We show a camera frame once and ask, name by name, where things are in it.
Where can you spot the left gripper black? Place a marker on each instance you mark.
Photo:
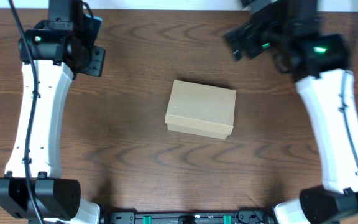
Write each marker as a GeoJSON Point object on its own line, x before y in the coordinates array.
{"type": "Point", "coordinates": [96, 63]}

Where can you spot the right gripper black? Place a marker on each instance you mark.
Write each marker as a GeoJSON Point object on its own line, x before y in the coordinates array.
{"type": "Point", "coordinates": [242, 33]}

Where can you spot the cardboard box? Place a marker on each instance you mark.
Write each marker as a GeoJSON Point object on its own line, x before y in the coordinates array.
{"type": "Point", "coordinates": [201, 110]}

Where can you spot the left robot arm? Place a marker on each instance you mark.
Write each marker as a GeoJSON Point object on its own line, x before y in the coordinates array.
{"type": "Point", "coordinates": [53, 52]}

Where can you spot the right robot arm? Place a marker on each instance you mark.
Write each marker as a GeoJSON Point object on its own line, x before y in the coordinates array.
{"type": "Point", "coordinates": [319, 66]}

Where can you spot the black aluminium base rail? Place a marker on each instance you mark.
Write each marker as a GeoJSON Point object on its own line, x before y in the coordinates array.
{"type": "Point", "coordinates": [242, 216]}

